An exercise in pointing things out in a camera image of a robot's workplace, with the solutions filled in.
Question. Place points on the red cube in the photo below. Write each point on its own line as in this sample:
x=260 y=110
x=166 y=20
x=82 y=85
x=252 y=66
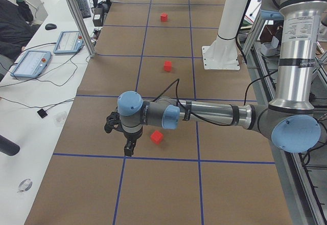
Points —
x=164 y=17
x=156 y=137
x=167 y=66

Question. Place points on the small black square pad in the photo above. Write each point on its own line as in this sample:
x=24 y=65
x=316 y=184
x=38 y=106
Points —
x=42 y=113

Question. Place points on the far teach pendant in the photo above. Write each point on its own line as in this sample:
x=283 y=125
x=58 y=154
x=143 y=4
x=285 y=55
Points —
x=69 y=42

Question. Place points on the teach pendant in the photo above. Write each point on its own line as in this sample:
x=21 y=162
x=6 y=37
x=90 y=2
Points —
x=69 y=42
x=32 y=64

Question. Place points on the near teach pendant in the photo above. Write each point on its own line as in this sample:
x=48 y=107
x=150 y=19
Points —
x=32 y=64

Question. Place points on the black computer mouse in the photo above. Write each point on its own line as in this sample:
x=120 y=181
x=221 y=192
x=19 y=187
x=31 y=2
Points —
x=50 y=26

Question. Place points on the black keyboard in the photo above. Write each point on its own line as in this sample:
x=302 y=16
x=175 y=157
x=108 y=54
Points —
x=84 y=8

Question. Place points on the person in dark jacket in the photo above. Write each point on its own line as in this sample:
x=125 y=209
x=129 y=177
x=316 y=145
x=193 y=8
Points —
x=16 y=31

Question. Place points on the white pedestal column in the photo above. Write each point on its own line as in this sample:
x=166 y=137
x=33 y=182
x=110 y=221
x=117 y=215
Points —
x=222 y=54

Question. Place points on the aluminium frame post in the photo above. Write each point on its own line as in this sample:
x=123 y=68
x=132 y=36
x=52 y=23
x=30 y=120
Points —
x=74 y=9

